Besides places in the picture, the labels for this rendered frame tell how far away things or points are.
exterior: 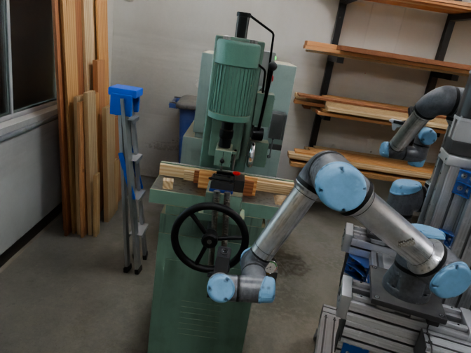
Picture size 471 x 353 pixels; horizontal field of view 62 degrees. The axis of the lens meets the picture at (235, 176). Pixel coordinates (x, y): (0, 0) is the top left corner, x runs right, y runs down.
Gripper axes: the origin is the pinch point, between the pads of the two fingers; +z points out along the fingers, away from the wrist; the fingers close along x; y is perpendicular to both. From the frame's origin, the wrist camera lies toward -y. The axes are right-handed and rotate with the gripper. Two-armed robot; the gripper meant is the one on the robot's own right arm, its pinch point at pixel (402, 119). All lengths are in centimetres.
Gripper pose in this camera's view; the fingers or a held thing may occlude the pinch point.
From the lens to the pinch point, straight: 236.6
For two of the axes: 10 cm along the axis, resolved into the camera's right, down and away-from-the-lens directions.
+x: 10.0, 0.2, -0.4
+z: 0.4, -3.2, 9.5
